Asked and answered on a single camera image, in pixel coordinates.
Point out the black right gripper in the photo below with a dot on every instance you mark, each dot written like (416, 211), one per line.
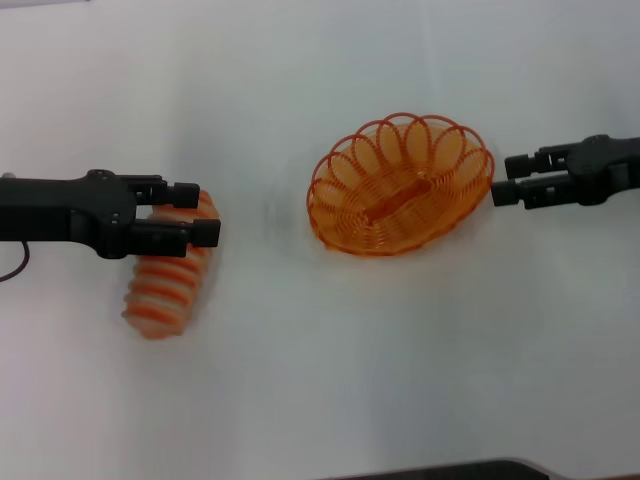
(605, 167)

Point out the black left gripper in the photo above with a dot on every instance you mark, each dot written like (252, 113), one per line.
(60, 210)

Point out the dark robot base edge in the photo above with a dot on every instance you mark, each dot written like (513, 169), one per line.
(450, 470)

